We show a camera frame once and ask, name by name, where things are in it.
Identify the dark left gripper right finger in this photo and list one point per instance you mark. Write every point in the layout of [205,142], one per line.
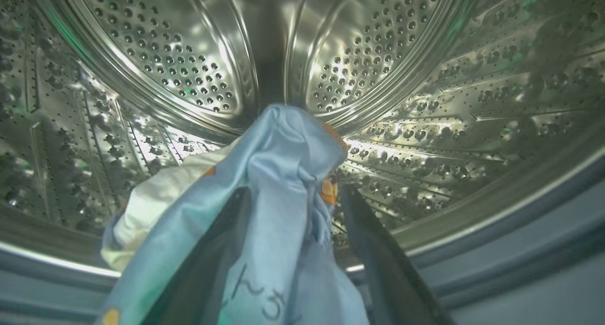
[397,292]

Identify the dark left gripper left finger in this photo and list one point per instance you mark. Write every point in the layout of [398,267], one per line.
[198,277]

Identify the perforated steel washer drum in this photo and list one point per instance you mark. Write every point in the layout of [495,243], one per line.
[142,41]

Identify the cream garment with black lettering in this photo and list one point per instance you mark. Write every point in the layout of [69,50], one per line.
[146,207]

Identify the grey rubber door gasket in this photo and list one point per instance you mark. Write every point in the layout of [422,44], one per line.
[520,249]

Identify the blue fox print garment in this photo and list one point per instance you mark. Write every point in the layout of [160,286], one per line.
[283,174]

